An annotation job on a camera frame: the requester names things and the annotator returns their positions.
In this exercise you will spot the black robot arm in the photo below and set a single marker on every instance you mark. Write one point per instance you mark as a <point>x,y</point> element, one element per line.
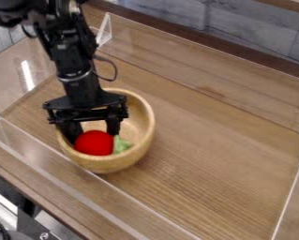
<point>70,44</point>

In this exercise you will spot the black metal table bracket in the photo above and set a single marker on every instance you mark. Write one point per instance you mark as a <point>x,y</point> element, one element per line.
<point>27,229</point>

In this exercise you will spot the clear acrylic corner bracket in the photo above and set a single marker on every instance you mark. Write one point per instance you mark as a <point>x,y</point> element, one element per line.
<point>105,34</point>

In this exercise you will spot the wooden bowl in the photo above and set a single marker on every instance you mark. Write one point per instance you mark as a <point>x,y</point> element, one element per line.
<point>137,130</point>

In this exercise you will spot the clear acrylic tray wall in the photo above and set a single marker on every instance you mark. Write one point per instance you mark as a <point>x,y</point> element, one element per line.
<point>95,208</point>

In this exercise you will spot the red plush fruit green stem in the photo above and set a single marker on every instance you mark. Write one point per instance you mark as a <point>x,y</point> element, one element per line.
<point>98,143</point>

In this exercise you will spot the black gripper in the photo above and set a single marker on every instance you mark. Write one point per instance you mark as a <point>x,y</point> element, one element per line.
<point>86,103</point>

